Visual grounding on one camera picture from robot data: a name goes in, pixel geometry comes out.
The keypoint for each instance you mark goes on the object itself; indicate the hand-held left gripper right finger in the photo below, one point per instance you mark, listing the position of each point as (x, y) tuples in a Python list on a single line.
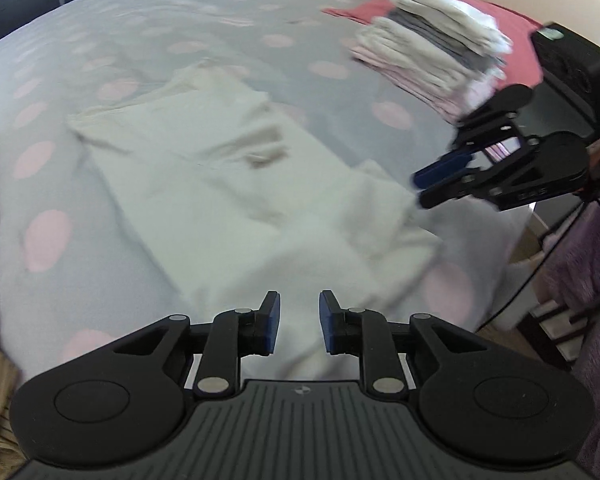
[(327, 320)]

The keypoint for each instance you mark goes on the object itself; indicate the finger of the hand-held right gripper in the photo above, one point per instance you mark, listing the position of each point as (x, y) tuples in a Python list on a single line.
[(440, 170), (455, 187)]

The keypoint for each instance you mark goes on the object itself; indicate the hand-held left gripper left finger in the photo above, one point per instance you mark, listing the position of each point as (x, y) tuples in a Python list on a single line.
[(272, 320)]

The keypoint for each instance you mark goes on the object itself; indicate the white shirt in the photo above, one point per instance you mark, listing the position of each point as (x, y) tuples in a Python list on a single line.
[(220, 170)]

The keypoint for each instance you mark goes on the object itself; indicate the stack of folded clothes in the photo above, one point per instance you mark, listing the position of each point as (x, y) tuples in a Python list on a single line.
[(410, 55)]

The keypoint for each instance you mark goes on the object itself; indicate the red pillow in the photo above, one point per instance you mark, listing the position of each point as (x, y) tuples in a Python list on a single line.
[(522, 60)]

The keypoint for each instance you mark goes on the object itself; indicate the folded grey garment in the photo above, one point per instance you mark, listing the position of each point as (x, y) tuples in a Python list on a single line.
[(430, 27)]

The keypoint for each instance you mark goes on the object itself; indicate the folded beige garment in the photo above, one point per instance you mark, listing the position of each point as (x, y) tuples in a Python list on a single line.
[(445, 10)]

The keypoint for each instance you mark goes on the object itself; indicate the purple fuzzy clothing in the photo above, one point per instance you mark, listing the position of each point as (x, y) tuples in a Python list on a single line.
[(595, 270)]

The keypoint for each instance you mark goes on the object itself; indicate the white low furniture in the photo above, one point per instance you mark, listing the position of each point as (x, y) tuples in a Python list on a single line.
[(565, 330)]

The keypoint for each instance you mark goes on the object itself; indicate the grey pink-dotted bed sheet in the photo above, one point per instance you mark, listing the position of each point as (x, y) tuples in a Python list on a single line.
[(130, 50)]

